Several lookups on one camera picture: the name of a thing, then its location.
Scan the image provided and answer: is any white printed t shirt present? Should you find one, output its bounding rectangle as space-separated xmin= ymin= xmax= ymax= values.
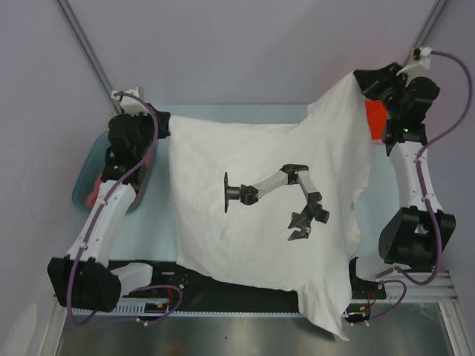
xmin=168 ymin=74 xmax=371 ymax=338

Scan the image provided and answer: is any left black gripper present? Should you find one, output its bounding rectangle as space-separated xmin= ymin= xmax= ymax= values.
xmin=129 ymin=103 xmax=170 ymax=159

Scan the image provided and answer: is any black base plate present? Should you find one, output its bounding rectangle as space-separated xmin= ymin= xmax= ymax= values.
xmin=111 ymin=258 xmax=389 ymax=314

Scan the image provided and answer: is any folded orange t shirt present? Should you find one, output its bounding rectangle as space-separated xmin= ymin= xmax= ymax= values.
xmin=365 ymin=100 xmax=387 ymax=142

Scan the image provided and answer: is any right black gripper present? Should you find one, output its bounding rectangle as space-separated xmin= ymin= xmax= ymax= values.
xmin=354 ymin=62 xmax=410 ymax=120

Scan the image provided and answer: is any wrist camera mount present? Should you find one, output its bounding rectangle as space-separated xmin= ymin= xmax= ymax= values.
xmin=111 ymin=86 xmax=146 ymax=115
xmin=396 ymin=47 xmax=433 ymax=76

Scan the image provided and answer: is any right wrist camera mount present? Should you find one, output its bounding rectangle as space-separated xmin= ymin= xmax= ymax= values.
xmin=396 ymin=47 xmax=433 ymax=76

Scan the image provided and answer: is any right aluminium frame post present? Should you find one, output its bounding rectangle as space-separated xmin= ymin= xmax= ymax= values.
xmin=405 ymin=0 xmax=451 ymax=62

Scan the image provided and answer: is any left aluminium frame post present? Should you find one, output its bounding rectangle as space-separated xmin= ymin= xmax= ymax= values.
xmin=53 ymin=0 xmax=120 ymax=113

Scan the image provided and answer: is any pink t shirt in basket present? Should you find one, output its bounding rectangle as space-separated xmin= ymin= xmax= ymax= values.
xmin=80 ymin=155 xmax=154 ymax=214

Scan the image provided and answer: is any grey slotted cable duct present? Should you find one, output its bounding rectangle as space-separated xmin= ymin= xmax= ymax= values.
xmin=68 ymin=298 xmax=376 ymax=320

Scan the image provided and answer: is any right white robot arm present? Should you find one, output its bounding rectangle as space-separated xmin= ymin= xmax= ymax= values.
xmin=342 ymin=63 xmax=456 ymax=297

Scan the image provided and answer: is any blue plastic basket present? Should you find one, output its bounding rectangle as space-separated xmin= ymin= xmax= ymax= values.
xmin=71 ymin=131 xmax=160 ymax=215

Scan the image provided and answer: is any aluminium frame post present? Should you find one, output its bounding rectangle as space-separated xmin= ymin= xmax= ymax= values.
xmin=405 ymin=0 xmax=451 ymax=62
xmin=53 ymin=0 xmax=120 ymax=113

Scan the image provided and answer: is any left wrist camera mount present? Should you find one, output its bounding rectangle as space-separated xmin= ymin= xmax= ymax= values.
xmin=111 ymin=86 xmax=146 ymax=115

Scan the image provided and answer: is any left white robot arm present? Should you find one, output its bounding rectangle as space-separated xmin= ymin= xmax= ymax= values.
xmin=47 ymin=111 xmax=171 ymax=312

